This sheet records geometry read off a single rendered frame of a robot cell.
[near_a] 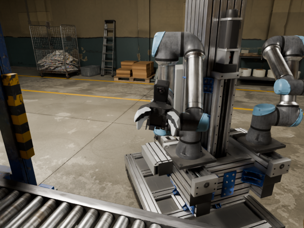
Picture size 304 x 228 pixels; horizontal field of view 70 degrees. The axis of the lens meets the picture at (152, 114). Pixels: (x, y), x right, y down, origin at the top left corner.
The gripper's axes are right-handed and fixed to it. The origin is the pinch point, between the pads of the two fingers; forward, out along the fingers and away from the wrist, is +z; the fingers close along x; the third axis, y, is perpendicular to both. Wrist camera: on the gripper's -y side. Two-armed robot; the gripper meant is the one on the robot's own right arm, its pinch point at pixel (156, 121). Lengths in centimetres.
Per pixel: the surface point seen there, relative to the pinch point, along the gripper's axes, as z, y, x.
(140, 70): -610, 103, 100
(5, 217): -3, 52, 52
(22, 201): -12, 52, 51
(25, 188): -19, 52, 54
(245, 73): -607, 63, -210
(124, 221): -6.6, 45.3, 6.2
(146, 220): -7.8, 44.0, -1.7
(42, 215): -6, 50, 38
